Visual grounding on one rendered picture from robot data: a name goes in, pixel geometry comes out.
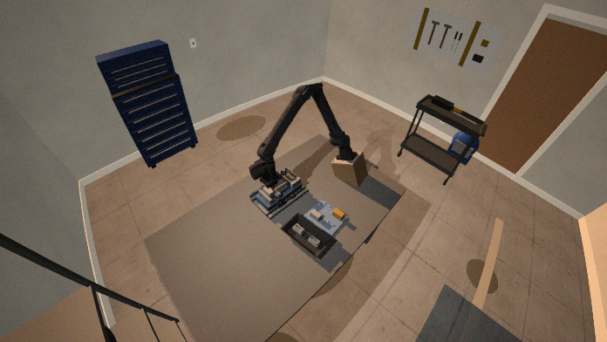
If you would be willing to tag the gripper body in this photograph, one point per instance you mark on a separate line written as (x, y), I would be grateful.
(271, 179)

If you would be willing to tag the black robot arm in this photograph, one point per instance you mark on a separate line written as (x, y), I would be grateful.
(267, 149)

